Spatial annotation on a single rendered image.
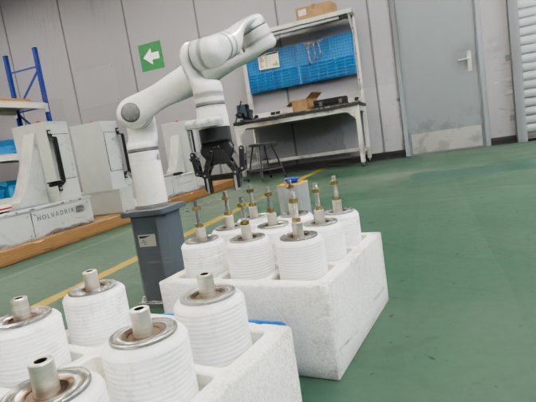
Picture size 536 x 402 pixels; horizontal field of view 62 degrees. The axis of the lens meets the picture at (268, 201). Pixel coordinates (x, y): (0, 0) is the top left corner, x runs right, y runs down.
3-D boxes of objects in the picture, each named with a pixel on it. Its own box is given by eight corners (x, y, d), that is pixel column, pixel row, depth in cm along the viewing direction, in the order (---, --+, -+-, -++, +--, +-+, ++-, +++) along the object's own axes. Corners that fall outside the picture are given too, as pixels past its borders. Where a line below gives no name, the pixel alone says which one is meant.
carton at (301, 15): (304, 25, 585) (302, 13, 583) (337, 16, 566) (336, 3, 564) (297, 21, 560) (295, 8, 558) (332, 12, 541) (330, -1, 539)
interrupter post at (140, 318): (128, 340, 49) (123, 312, 49) (144, 330, 51) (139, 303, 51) (143, 342, 48) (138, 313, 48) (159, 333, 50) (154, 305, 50)
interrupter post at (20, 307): (9, 323, 62) (5, 301, 61) (26, 317, 64) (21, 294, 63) (20, 325, 60) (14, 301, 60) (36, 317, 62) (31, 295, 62)
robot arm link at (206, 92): (183, 109, 104) (214, 103, 100) (171, 42, 102) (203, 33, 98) (199, 109, 110) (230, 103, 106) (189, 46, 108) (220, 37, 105)
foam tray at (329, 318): (172, 359, 99) (158, 281, 96) (258, 295, 132) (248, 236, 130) (340, 381, 80) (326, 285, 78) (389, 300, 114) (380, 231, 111)
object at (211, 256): (200, 311, 106) (187, 238, 104) (239, 307, 105) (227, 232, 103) (189, 328, 97) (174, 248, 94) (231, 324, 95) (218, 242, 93)
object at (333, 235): (325, 292, 106) (314, 218, 104) (360, 296, 100) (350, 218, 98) (301, 306, 99) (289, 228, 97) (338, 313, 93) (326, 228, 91)
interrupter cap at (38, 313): (-19, 330, 61) (-21, 325, 61) (33, 308, 67) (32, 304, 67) (12, 335, 57) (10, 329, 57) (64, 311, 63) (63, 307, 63)
